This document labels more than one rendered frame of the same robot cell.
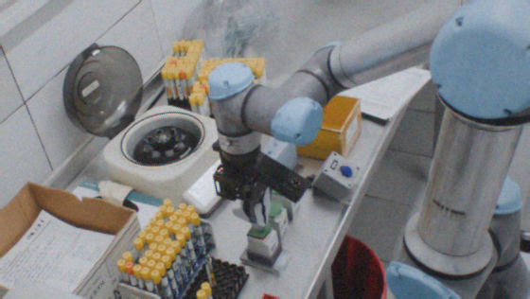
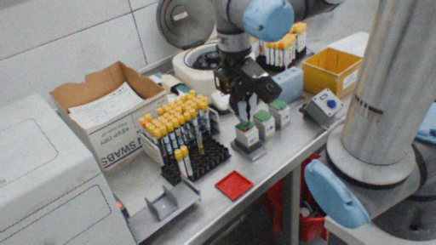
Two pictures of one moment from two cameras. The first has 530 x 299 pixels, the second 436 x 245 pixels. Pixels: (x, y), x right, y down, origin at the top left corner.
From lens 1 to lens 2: 0.53 m
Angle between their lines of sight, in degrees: 16
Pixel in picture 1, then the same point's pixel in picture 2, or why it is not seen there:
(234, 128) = (224, 25)
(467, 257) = (379, 168)
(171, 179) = (203, 80)
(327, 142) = (327, 83)
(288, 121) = (255, 13)
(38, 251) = (111, 104)
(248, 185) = (234, 82)
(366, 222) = not seen: hidden behind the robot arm
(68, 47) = not seen: outside the picture
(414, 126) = not seen: hidden behind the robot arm
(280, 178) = (259, 81)
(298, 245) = (275, 146)
